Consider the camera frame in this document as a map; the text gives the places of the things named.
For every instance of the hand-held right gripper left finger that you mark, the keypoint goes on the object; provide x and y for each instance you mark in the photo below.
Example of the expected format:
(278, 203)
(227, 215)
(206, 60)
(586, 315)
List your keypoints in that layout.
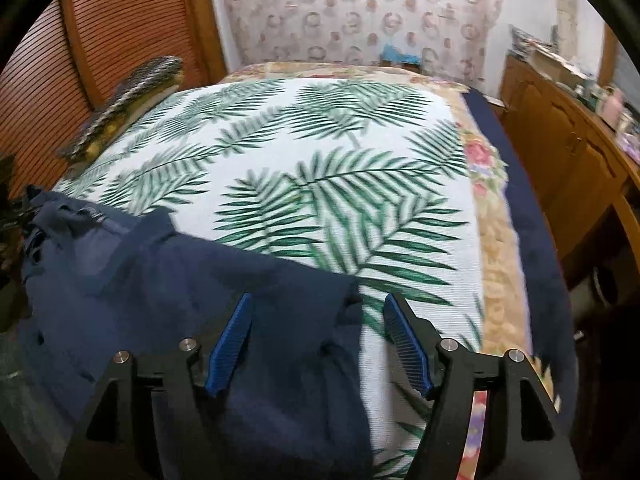
(230, 345)

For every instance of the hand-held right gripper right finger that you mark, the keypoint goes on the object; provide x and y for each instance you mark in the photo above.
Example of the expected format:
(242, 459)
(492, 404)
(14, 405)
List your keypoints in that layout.
(407, 345)

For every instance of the navy printed t-shirt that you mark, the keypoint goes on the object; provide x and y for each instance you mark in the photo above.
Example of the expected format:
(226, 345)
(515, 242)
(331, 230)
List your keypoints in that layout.
(175, 285)

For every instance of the floral blanket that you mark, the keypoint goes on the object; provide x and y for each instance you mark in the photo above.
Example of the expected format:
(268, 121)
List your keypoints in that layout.
(495, 240)

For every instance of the navy bedsheet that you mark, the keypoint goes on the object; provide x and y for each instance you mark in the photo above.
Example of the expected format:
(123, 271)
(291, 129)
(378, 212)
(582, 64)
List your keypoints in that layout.
(530, 240)

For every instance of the grey rolled tube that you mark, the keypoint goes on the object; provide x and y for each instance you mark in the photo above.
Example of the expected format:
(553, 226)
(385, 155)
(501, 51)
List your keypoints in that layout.
(590, 295)

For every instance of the palm-leaf print sheet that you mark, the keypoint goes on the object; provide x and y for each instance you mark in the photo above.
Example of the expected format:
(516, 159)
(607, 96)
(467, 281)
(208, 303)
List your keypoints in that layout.
(325, 135)

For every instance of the brown louvered wardrobe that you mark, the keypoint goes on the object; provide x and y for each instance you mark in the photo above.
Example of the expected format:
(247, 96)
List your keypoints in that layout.
(125, 20)

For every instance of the wooden sideboard cabinet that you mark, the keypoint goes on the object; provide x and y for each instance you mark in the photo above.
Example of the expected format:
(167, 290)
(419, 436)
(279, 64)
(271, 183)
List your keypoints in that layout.
(550, 125)

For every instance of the open cardboard box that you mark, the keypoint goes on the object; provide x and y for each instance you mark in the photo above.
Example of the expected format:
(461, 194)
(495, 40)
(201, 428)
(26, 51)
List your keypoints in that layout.
(555, 67)

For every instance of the pink bottle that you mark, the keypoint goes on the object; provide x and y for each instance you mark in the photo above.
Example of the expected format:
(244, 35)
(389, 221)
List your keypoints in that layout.
(614, 107)

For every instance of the patterned bag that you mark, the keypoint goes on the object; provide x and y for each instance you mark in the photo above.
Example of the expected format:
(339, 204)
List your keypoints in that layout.
(524, 40)

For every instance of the circle-patterned sheer curtain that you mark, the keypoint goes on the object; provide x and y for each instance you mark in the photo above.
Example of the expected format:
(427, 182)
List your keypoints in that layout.
(350, 10)

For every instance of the grey window blind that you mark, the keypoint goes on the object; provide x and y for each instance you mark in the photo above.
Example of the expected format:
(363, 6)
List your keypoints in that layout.
(631, 72)

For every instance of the blue object by wall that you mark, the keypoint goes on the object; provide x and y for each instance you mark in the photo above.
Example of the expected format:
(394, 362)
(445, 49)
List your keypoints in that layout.
(397, 54)

